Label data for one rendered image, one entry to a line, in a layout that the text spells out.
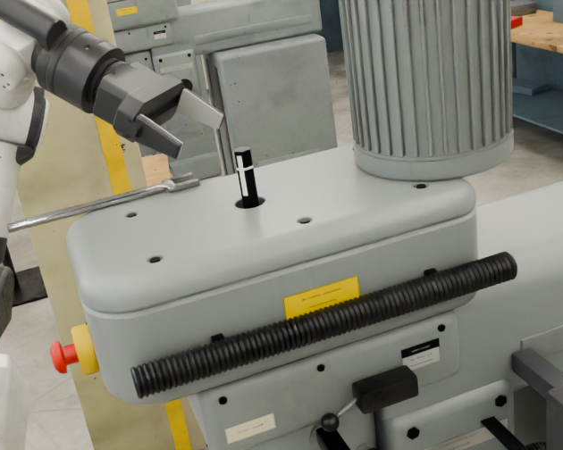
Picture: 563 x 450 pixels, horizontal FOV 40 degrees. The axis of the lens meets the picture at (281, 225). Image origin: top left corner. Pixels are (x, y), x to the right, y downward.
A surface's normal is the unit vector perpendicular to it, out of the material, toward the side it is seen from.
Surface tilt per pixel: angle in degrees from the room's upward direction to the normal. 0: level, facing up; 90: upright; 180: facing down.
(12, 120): 88
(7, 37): 45
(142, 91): 30
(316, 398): 90
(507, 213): 0
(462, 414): 90
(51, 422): 0
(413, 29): 90
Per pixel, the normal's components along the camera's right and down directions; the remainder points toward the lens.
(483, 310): 0.34, 0.34
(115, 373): -0.51, 0.41
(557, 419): -0.93, 0.26
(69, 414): -0.14, -0.90
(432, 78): -0.09, 0.42
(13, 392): 0.95, -0.09
